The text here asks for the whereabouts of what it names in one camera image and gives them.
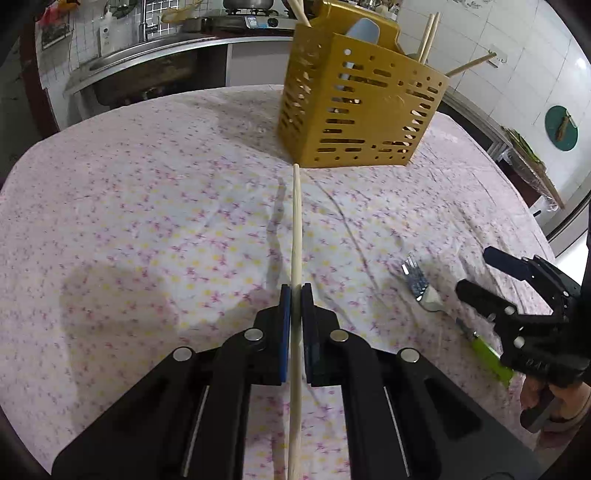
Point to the person's right hand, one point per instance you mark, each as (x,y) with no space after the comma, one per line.
(575,404)

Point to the red and yellow hanging bag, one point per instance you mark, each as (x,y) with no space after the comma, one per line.
(57,9)

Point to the sink faucet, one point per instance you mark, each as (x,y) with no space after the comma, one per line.
(144,23)

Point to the steel kitchen sink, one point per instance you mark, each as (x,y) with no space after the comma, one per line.
(152,69)

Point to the long side table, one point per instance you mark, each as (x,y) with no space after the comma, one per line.
(471,110)

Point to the gas stove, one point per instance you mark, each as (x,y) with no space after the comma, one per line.
(249,21)

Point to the green round cutting board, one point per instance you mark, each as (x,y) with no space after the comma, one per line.
(554,134)

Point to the steel cooking pot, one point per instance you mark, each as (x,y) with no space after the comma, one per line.
(247,3)

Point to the light blue spoon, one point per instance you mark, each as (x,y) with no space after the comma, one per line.
(362,31)

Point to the white soap bottle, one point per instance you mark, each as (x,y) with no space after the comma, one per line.
(107,34)

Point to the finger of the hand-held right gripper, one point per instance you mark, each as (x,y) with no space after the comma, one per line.
(503,259)
(480,297)

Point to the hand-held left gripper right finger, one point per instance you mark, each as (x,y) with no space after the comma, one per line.
(309,341)

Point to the yellow perforated utensil holder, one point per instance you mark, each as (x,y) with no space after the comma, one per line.
(369,120)

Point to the steel kitchen counter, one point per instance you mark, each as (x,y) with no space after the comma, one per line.
(194,44)

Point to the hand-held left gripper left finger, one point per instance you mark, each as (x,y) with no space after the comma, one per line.
(285,332)

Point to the white wall socket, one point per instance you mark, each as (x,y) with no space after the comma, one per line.
(501,59)

